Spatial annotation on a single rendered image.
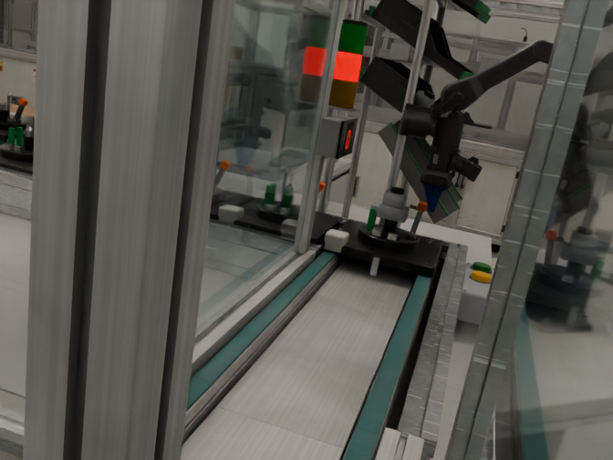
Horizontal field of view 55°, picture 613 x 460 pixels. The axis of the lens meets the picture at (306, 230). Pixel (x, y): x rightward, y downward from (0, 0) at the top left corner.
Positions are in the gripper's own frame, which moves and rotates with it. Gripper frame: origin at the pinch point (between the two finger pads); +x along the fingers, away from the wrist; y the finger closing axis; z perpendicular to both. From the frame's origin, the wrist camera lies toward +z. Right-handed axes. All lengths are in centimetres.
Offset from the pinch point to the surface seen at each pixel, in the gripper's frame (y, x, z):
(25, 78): 452, 42, -508
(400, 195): -2.2, 0.8, -7.3
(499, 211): 395, 74, 34
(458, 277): -11.2, 13.4, 8.7
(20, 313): -57, 22, -59
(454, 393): -40.9, 23.4, 11.9
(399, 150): 19.5, -6.4, -12.2
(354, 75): -20.6, -23.2, -17.7
